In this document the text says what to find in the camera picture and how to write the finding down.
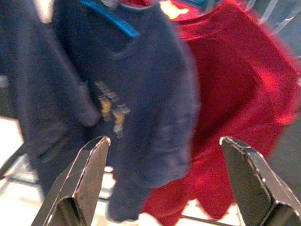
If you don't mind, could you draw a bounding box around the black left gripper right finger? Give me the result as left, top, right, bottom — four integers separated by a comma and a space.
219, 136, 301, 226

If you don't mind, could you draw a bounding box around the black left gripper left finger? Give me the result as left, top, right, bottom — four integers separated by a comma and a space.
32, 136, 111, 226

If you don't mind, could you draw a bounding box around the blue plastic hanger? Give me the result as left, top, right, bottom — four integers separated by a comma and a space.
79, 0, 141, 40

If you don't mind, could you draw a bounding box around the black clothes rack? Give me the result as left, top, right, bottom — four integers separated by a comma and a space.
0, 142, 242, 226

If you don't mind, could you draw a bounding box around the large red t-shirt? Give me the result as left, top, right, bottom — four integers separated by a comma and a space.
141, 0, 301, 226

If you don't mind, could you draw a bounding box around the dark navy garment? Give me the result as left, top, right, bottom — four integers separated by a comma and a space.
0, 0, 101, 163

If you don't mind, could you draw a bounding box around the navy t-shirt with print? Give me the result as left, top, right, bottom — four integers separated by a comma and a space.
53, 0, 202, 223

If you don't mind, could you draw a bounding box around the yellow cloth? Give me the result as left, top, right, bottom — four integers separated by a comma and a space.
159, 0, 190, 20

